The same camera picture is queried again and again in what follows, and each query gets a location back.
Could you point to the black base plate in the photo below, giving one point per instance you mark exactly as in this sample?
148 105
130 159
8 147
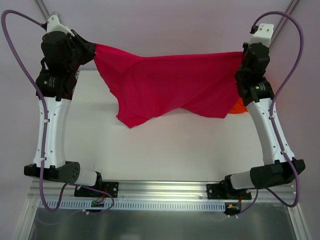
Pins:
222 191
105 190

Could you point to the aluminium frame post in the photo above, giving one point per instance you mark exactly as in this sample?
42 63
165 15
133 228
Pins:
41 6
290 9

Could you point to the right aluminium frame post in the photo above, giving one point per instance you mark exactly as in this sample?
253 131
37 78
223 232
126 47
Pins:
290 9

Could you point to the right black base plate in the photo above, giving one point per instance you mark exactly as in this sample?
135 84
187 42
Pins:
222 191

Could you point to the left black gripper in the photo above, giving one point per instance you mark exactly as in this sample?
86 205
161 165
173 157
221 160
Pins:
84 47

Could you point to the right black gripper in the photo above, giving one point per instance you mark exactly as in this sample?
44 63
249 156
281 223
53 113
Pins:
245 59

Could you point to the orange t shirt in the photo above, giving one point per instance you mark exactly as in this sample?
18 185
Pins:
238 107

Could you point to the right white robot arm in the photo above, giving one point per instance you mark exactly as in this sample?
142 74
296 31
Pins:
280 166

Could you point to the aluminium mounting rail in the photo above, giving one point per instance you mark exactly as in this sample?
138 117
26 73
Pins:
157 191

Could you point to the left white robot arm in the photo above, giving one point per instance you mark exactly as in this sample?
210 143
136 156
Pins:
50 162

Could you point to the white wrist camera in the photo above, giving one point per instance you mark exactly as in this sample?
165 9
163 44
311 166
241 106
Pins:
54 23
262 33

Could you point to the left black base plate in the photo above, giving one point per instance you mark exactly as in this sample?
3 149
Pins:
105 190

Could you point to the magenta t shirt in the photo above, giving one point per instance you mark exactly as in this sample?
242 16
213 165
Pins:
148 87

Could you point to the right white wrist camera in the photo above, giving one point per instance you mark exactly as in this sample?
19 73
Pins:
262 33

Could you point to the left aluminium frame post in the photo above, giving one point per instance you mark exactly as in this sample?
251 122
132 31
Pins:
41 6

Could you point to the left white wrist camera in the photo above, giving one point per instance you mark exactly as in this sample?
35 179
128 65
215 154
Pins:
54 23

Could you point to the white slotted cable duct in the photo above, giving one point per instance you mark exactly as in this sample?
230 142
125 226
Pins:
137 205

